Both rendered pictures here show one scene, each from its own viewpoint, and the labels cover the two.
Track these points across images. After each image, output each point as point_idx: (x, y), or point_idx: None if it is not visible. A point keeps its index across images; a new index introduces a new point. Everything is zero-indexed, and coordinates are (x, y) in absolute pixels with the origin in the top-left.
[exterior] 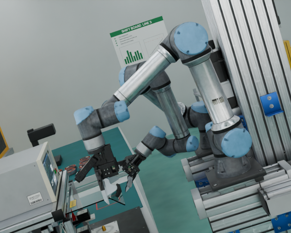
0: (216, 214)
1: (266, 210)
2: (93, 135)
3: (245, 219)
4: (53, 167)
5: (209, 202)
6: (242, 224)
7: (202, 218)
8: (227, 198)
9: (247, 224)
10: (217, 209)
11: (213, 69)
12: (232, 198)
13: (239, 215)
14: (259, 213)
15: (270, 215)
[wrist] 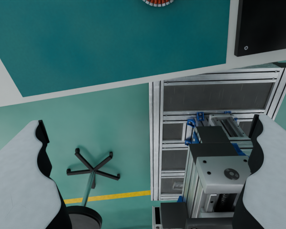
0: (194, 175)
1: (162, 209)
2: None
3: (186, 181)
4: None
5: (199, 190)
6: (185, 174)
7: (196, 159)
8: (195, 205)
9: (184, 176)
10: (194, 182)
11: None
12: (194, 206)
13: (188, 184)
14: (184, 194)
15: (152, 208)
